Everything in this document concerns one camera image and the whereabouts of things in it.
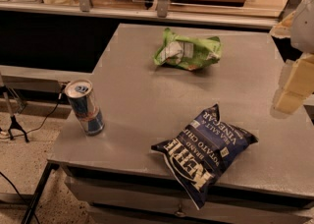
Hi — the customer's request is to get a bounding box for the green rice chip bag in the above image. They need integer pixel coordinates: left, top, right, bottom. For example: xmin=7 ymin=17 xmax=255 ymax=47
xmin=153 ymin=28 xmax=222 ymax=71

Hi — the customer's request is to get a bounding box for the black floor cable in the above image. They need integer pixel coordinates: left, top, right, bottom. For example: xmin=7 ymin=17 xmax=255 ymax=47
xmin=0 ymin=84 xmax=67 ymax=140

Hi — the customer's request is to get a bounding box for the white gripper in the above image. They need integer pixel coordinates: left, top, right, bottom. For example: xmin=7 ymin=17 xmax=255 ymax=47
xmin=270 ymin=0 xmax=314 ymax=114

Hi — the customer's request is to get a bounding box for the grey cabinet drawer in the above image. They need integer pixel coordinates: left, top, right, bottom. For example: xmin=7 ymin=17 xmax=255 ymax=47
xmin=65 ymin=177 xmax=313 ymax=224

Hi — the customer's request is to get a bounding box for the blue silver energy drink can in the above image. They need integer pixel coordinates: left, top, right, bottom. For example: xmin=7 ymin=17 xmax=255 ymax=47
xmin=65 ymin=80 xmax=104 ymax=136

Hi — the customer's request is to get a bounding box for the black tripod stand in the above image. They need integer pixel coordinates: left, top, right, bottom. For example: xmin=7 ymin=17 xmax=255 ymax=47
xmin=0 ymin=74 xmax=28 ymax=142

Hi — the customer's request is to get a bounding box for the black table leg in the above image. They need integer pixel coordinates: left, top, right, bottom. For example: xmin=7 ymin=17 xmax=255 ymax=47
xmin=21 ymin=162 xmax=59 ymax=224

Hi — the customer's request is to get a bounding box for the blue kettle chip bag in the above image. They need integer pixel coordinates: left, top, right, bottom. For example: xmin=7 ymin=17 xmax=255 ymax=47
xmin=151 ymin=104 xmax=258 ymax=209

